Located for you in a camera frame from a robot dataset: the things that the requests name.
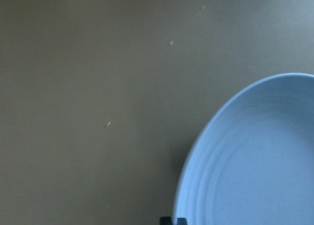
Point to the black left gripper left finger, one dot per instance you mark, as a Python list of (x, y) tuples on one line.
[(165, 220)]

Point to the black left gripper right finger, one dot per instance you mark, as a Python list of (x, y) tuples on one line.
[(181, 221)]

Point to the blue round plate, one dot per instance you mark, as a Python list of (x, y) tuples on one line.
[(253, 163)]

